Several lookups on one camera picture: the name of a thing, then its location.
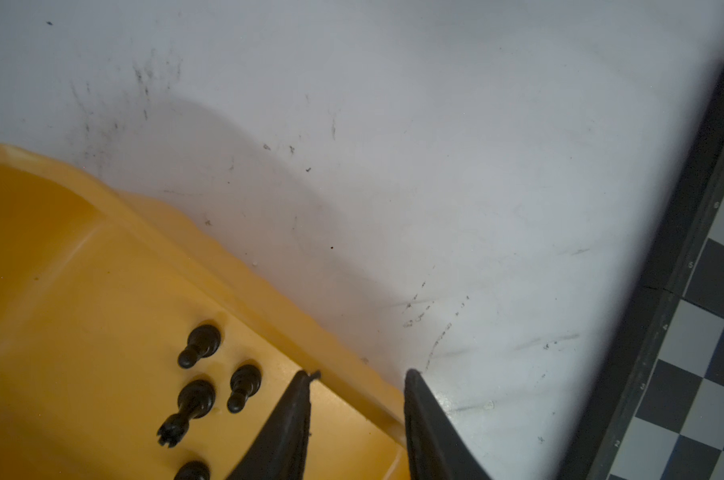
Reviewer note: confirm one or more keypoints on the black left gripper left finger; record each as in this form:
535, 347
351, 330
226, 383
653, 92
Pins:
279, 451

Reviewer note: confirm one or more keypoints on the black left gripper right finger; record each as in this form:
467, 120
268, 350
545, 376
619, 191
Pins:
435, 449

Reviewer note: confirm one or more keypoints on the black pawn piece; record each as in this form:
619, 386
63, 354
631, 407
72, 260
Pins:
244, 383
193, 470
202, 342

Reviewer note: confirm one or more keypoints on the black rook piece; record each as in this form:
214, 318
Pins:
195, 401

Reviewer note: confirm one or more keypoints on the yellow plastic tray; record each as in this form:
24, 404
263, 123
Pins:
99, 291

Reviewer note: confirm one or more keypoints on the black and silver chessboard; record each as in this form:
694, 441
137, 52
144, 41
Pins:
656, 410

